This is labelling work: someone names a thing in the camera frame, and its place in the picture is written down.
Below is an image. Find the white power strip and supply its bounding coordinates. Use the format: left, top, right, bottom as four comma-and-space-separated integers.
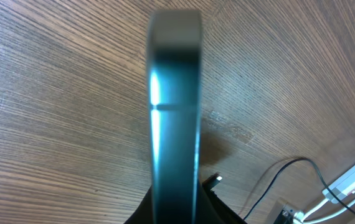
321, 147, 355, 205

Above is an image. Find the Galaxy S25 smartphone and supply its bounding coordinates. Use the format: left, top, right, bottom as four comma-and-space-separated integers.
146, 9, 202, 223

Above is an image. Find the black USB charging cable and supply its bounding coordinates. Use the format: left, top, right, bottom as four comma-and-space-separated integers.
202, 157, 355, 224

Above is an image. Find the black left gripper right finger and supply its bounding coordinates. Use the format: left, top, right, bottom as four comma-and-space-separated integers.
197, 182, 247, 224

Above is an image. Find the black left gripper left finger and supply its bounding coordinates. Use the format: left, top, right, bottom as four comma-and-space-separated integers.
124, 187, 153, 224

